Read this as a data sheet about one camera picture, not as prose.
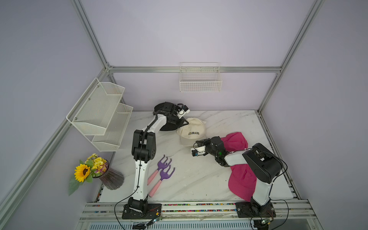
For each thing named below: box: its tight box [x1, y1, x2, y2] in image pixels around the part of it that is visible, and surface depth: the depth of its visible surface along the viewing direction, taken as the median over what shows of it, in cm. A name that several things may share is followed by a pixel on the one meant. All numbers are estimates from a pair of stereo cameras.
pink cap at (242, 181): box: [228, 163, 257, 202], surface depth 82 cm
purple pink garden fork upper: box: [147, 154, 173, 186], surface depth 90 cm
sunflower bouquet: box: [68, 153, 107, 196], surface depth 64 cm
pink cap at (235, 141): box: [220, 131, 249, 152], surface depth 100 cm
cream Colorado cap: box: [176, 117, 207, 147], surface depth 100 cm
